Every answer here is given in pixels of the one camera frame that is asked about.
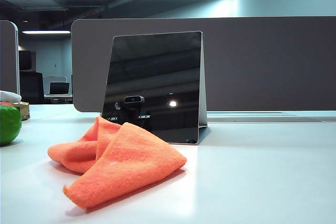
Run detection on green toy apple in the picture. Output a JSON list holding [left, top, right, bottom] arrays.
[[0, 104, 22, 146]]

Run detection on white and tan objects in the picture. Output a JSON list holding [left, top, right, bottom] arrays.
[[12, 101, 31, 121]]

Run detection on wide grey-brown desk divider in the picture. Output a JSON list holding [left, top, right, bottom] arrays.
[[70, 16, 336, 113]]

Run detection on short ceiling light strip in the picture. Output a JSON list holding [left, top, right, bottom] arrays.
[[21, 30, 71, 35]]

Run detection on standing mirror with white frame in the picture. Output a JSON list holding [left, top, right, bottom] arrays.
[[101, 30, 208, 145]]

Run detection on orange microfibre cloth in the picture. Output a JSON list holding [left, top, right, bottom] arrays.
[[47, 115, 187, 210]]

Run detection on white background desk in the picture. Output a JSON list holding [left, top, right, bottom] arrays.
[[44, 93, 74, 104]]

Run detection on white tissue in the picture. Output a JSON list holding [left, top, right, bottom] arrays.
[[0, 90, 22, 103]]

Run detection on dark background cabinet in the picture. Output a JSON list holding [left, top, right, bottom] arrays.
[[18, 50, 36, 71]]

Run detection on black office chair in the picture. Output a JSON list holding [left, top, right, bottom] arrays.
[[19, 71, 45, 104]]

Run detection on narrow grey desk divider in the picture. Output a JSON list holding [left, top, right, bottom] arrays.
[[0, 20, 19, 95]]

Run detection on background laptop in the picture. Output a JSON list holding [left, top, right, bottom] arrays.
[[49, 81, 70, 95]]

